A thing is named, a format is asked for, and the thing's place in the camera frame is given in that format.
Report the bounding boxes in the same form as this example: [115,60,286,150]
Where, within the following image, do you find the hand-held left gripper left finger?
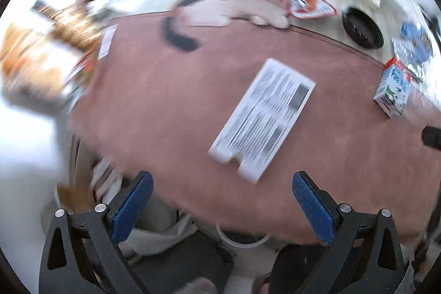
[39,171,154,294]

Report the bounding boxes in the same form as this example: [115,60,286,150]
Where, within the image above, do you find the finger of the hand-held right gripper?
[422,125,441,148]

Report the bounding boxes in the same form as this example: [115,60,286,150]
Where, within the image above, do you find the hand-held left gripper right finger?
[292,171,404,294]

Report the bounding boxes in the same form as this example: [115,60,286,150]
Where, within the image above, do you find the grey round trash bin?
[216,223,273,250]

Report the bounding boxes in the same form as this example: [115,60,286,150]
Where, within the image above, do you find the white printed carton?
[208,58,316,184]

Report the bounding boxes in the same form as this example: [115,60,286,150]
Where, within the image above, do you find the beige cloth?
[119,201,197,257]

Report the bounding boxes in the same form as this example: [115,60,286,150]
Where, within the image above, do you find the white green milk carton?
[374,57,413,118]

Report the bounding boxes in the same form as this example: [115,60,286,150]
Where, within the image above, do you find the dark grey seat cushion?
[133,232,236,294]

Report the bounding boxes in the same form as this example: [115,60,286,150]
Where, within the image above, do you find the blue white packets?
[393,20,435,81]

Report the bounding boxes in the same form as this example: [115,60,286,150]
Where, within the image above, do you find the pink cloth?
[67,12,441,246]

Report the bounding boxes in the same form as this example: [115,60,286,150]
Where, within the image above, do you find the black round lid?
[342,6,384,49]

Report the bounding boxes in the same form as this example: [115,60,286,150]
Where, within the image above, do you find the white paper slip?
[98,26,116,60]

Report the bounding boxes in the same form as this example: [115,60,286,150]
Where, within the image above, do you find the blurred brown clutter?
[0,1,104,105]

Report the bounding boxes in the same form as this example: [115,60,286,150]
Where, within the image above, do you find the calico cat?
[162,0,292,52]

